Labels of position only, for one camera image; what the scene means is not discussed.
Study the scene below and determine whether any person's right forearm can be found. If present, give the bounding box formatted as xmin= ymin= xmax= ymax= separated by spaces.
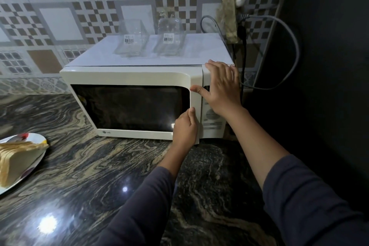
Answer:
xmin=224 ymin=106 xmax=369 ymax=246

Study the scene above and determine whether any white microwave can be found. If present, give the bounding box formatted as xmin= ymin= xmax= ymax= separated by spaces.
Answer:
xmin=60 ymin=33 xmax=234 ymax=142

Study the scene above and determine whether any clear plastic container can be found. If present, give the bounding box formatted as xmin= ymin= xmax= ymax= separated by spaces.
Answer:
xmin=114 ymin=19 xmax=149 ymax=58
xmin=153 ymin=17 xmax=187 ymax=57

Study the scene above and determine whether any crumpled clear plastic wrap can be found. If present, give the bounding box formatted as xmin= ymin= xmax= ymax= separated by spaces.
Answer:
xmin=157 ymin=10 xmax=177 ymax=25

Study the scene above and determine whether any beige power strip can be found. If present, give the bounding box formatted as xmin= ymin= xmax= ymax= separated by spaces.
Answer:
xmin=220 ymin=0 xmax=240 ymax=44

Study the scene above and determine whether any person's left forearm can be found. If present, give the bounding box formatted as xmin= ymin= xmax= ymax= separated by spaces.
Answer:
xmin=95 ymin=144 xmax=189 ymax=246

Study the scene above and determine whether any thin grey cable loop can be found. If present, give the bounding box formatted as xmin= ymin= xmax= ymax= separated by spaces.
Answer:
xmin=200 ymin=15 xmax=233 ymax=53

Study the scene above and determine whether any grey power cable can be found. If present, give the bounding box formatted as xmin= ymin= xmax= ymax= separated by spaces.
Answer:
xmin=239 ymin=14 xmax=301 ymax=91

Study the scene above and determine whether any person's right hand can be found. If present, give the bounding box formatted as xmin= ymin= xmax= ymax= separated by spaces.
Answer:
xmin=189 ymin=59 xmax=243 ymax=121

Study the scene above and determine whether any polka dot plate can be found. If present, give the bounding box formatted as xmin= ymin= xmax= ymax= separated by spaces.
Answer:
xmin=0 ymin=133 xmax=48 ymax=196

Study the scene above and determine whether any person's left hand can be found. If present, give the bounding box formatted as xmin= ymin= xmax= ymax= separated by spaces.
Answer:
xmin=172 ymin=106 xmax=199 ymax=152

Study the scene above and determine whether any black cable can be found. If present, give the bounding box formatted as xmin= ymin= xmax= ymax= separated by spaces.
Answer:
xmin=233 ymin=0 xmax=248 ymax=102

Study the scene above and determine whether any silver refrigerator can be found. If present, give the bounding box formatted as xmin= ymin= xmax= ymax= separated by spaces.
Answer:
xmin=243 ymin=0 xmax=369 ymax=220

